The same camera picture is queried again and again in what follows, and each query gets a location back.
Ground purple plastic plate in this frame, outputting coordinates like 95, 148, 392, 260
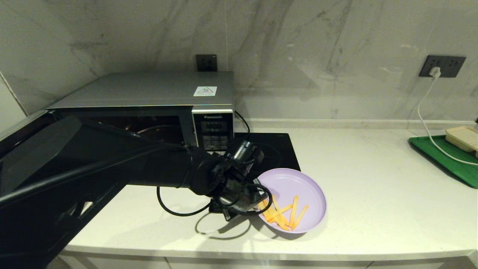
257, 168, 328, 235

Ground silver microwave door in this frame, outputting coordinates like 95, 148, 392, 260
0, 110, 124, 269

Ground silver Panasonic microwave oven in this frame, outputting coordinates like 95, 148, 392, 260
47, 72, 236, 154

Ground black induction cooktop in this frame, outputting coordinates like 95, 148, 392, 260
208, 133, 301, 214

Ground grey cabinet front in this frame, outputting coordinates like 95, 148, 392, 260
49, 256, 475, 269

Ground green plastic tray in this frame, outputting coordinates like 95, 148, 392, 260
408, 135, 478, 189

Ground beige lidded container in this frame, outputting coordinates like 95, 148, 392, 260
445, 126, 478, 159

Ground black power cable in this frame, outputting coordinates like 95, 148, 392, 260
235, 111, 250, 144

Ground small black wall socket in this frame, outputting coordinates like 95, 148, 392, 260
196, 55, 218, 72

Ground white power cable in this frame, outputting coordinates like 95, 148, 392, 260
416, 77, 478, 167

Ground wide black wall socket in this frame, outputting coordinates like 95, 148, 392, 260
419, 55, 466, 78

